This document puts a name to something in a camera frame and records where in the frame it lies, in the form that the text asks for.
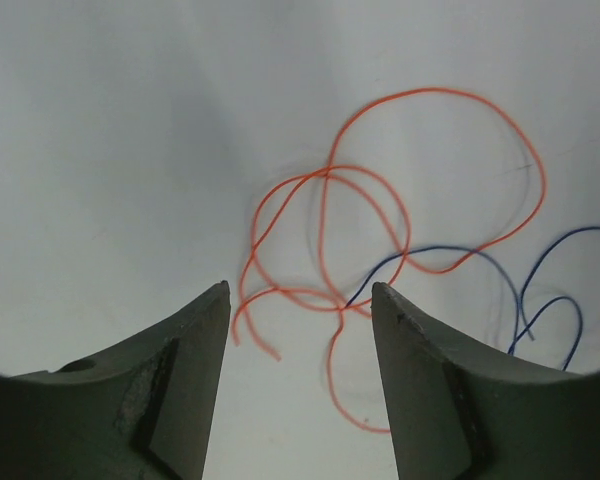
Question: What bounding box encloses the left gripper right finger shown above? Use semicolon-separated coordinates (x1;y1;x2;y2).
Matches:
372;283;600;479

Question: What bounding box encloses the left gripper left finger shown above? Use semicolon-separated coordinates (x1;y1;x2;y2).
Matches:
0;282;230;479

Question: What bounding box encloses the orange thin cable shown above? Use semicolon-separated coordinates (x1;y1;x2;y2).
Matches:
232;87;547;434

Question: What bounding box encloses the blue thin cable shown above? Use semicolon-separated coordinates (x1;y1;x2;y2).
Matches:
343;225;600;372

